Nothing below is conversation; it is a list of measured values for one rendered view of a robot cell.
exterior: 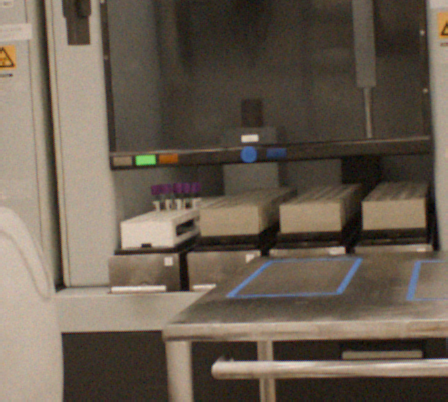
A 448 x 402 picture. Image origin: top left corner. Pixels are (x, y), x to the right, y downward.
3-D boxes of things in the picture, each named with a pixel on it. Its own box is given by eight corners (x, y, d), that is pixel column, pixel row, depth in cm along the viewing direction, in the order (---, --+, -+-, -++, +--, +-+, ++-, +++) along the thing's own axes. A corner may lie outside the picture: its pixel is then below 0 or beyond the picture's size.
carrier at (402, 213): (426, 231, 209) (425, 198, 209) (426, 232, 207) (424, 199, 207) (363, 233, 212) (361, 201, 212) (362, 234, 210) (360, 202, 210)
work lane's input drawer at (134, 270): (190, 249, 279) (188, 213, 279) (246, 247, 276) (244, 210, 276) (102, 298, 208) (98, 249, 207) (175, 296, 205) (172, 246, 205)
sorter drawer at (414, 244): (379, 242, 270) (377, 204, 270) (438, 240, 267) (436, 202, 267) (353, 291, 199) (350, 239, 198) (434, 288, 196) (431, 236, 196)
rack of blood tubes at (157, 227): (160, 237, 244) (159, 208, 244) (206, 235, 242) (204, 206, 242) (121, 255, 215) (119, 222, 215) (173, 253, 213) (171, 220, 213)
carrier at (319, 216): (343, 234, 212) (341, 202, 212) (342, 235, 210) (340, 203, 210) (281, 236, 215) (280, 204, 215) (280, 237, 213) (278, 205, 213)
